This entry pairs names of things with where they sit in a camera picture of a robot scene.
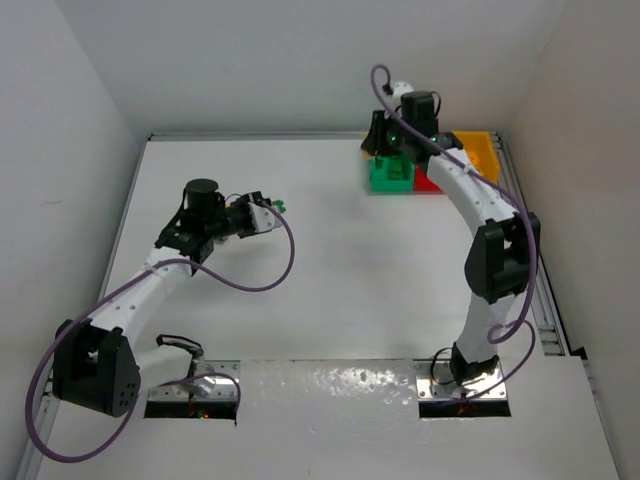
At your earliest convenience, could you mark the metal base plate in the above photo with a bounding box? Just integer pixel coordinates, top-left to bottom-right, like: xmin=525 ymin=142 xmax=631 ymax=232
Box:
xmin=414 ymin=358 xmax=508 ymax=402
xmin=147 ymin=360 xmax=240 ymax=403

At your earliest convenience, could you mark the red plastic bin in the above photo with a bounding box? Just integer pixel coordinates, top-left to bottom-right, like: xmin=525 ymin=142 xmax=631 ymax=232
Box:
xmin=413 ymin=169 xmax=442 ymax=194

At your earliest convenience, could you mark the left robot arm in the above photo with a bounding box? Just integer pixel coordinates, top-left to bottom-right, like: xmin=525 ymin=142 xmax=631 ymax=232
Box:
xmin=52 ymin=179 xmax=281 ymax=418

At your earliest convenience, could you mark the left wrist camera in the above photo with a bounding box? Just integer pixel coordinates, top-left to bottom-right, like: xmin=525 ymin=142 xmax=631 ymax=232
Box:
xmin=248 ymin=203 xmax=282 ymax=235

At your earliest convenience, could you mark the green plastic bin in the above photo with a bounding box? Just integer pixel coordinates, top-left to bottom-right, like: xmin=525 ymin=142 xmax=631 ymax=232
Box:
xmin=369 ymin=153 xmax=415 ymax=193

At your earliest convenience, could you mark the yellow green bee lego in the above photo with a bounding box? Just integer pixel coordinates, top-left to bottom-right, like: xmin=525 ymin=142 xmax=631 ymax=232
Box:
xmin=272 ymin=200 xmax=286 ymax=213

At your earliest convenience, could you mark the yellow plastic bin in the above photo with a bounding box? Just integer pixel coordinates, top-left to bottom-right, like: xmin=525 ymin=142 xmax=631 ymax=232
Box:
xmin=453 ymin=130 xmax=500 ymax=183

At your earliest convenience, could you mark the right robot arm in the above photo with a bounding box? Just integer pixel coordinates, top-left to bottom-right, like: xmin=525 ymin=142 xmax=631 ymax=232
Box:
xmin=361 ymin=91 xmax=541 ymax=384

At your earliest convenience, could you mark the aluminium frame rail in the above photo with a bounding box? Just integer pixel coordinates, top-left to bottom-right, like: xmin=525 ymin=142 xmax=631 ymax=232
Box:
xmin=489 ymin=132 xmax=570 ymax=357

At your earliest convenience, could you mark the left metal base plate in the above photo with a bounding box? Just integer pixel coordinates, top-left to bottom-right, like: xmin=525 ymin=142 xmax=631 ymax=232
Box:
xmin=147 ymin=360 xmax=240 ymax=403

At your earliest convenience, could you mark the green square lego brick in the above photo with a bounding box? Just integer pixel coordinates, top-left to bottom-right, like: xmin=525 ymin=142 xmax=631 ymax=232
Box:
xmin=387 ymin=164 xmax=404 ymax=181

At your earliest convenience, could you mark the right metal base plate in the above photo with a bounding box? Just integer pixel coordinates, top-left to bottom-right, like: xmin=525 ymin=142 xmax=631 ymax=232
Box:
xmin=414 ymin=358 xmax=508 ymax=402

